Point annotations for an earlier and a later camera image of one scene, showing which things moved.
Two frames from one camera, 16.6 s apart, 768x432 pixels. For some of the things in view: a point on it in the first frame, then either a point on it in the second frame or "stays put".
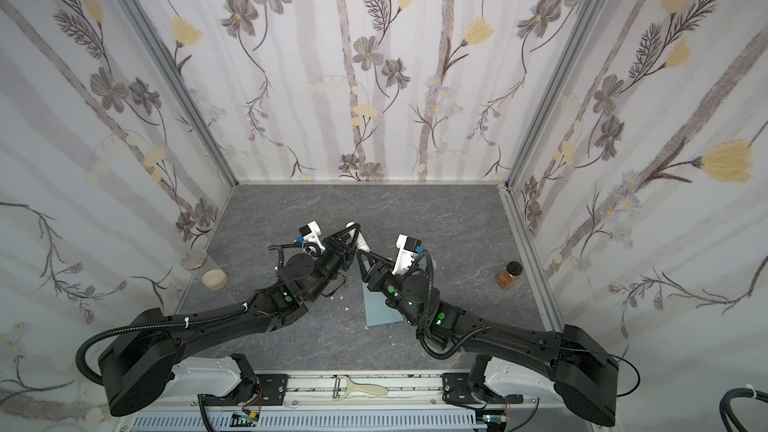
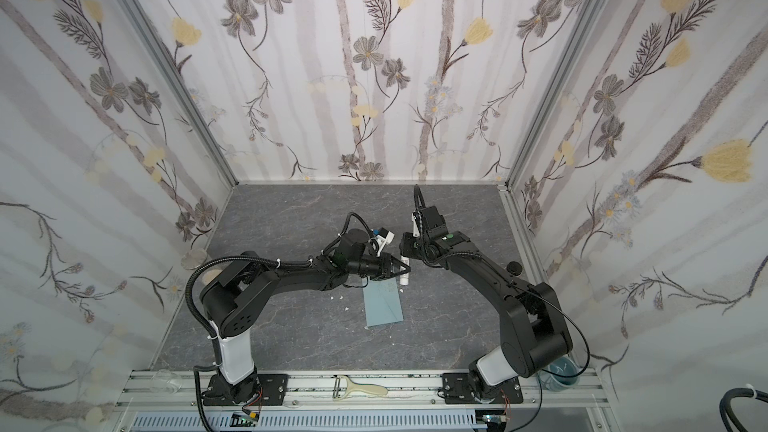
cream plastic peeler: (344, 386) stays put
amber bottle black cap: (509, 275) stays put
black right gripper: (378, 273) -> (411, 245)
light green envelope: (377, 311) stays put
